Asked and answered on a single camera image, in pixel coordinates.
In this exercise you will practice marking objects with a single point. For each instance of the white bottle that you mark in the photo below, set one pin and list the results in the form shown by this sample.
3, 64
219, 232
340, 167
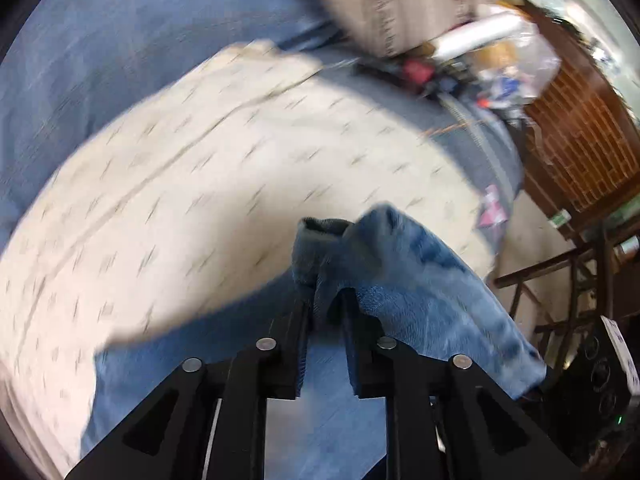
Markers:
473, 35

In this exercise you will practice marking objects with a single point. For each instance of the blue plaid pillow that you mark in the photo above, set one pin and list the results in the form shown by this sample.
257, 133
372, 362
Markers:
75, 65

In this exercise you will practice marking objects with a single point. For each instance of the clear plastic bag of items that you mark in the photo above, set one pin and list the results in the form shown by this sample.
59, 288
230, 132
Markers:
513, 71

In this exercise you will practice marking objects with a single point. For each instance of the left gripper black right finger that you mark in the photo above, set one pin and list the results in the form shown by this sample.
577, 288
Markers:
443, 419

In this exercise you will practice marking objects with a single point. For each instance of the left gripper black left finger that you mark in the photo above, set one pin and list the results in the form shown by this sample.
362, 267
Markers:
207, 421

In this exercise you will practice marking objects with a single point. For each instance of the brown wicker nightstand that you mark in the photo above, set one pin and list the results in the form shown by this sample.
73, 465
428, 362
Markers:
583, 164

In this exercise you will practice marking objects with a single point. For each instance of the cream leaf-print quilt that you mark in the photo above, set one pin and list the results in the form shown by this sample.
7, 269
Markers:
191, 199

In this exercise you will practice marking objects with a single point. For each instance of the blue denim jeans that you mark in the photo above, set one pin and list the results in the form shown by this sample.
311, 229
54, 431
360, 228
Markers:
421, 291

